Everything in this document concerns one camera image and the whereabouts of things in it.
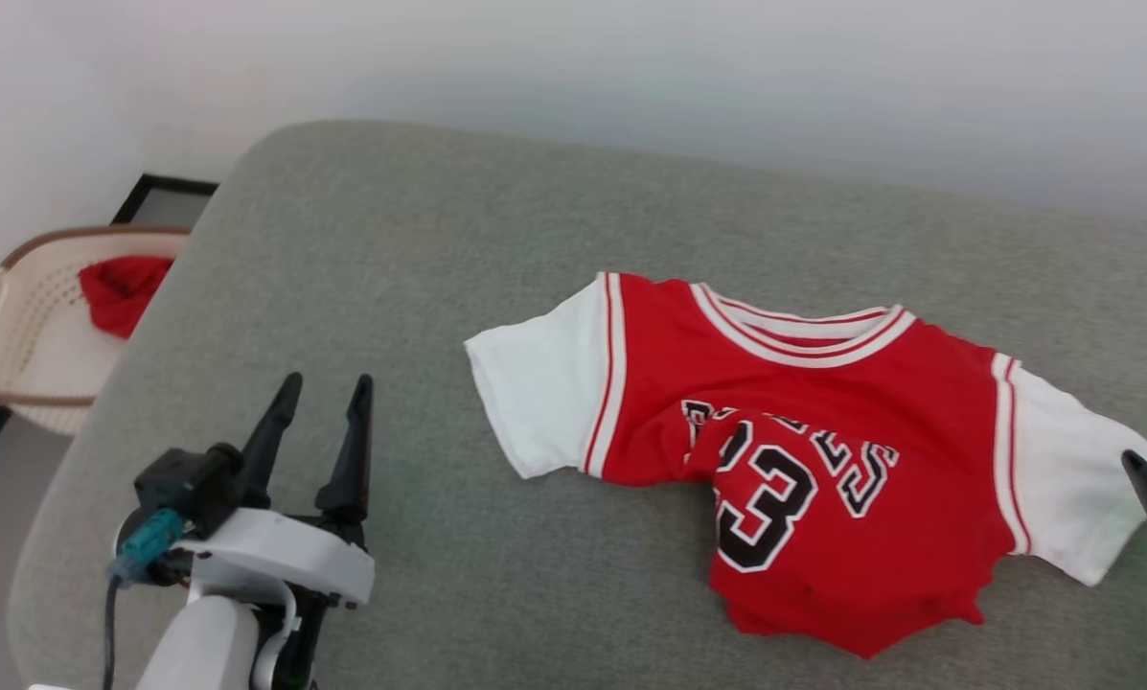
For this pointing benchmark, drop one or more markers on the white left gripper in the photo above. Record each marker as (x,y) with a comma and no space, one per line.
(276,556)

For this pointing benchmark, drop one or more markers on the red basketball jersey white sleeves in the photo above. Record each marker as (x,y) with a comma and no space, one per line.
(822,402)

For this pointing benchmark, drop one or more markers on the red garment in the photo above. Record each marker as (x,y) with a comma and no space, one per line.
(118,292)

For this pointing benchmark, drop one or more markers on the beige plastic laundry basket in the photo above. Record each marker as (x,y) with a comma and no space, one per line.
(27,335)

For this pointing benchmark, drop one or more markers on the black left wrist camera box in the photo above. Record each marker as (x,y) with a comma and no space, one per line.
(185,479)

